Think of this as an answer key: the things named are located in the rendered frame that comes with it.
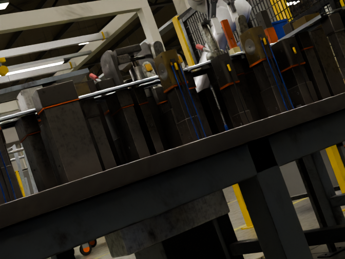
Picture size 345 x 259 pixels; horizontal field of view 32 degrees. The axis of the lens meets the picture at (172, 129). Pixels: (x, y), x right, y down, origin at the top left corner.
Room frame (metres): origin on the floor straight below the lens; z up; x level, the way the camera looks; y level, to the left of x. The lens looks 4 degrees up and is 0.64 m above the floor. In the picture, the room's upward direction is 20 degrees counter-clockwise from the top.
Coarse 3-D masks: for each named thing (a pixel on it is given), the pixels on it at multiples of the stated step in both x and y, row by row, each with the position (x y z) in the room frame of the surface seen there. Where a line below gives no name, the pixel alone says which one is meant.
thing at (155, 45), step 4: (152, 44) 2.07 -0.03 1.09; (156, 44) 2.07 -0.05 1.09; (160, 44) 2.08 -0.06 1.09; (152, 48) 2.07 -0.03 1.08; (156, 48) 2.07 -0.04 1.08; (160, 48) 2.08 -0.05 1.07; (152, 52) 2.08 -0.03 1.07; (156, 52) 2.07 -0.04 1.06; (160, 52) 2.08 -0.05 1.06; (156, 56) 2.07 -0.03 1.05
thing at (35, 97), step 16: (32, 96) 1.87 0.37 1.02; (48, 96) 1.82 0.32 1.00; (64, 96) 1.85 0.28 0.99; (48, 112) 1.82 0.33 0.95; (64, 112) 1.84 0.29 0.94; (80, 112) 1.86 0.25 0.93; (48, 128) 1.84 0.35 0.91; (64, 128) 1.84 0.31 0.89; (80, 128) 1.86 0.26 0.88; (64, 144) 1.83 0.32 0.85; (80, 144) 1.85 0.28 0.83; (64, 160) 1.82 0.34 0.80; (80, 160) 1.84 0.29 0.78; (96, 160) 1.86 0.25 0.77; (64, 176) 1.84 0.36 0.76; (80, 176) 1.83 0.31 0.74
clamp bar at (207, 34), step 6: (204, 18) 2.51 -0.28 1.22; (198, 24) 2.53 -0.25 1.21; (204, 24) 2.52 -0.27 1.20; (204, 30) 2.52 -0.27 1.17; (210, 30) 2.53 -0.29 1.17; (204, 36) 2.52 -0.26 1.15; (210, 36) 2.53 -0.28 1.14; (210, 42) 2.52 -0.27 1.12; (216, 42) 2.52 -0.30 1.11; (210, 48) 2.51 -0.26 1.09; (216, 48) 2.52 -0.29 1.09; (216, 54) 2.50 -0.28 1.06
